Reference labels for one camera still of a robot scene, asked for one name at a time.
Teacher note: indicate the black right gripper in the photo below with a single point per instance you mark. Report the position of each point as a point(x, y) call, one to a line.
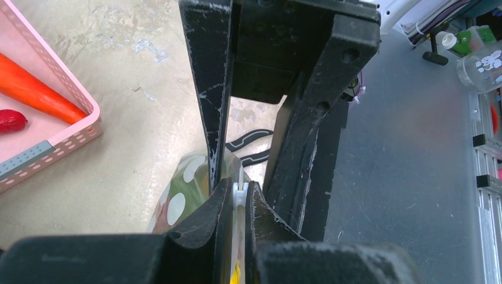
point(307, 50)

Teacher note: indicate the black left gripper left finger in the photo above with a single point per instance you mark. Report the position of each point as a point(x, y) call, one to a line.
point(197, 250)

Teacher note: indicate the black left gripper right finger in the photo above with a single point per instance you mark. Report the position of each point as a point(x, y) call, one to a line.
point(275, 253)

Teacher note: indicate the clear dotted zip top bag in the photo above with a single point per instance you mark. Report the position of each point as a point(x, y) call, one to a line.
point(188, 190)

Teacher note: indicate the pink perforated plastic basket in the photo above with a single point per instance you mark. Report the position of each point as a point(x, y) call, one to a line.
point(45, 139)

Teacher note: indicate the red chili pepper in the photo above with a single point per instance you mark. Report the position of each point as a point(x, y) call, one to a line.
point(12, 121)

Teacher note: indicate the clear plastic bottle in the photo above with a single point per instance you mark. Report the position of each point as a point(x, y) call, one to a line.
point(480, 71)

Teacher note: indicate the orange carrot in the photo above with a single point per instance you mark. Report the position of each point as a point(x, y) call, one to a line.
point(20, 85)

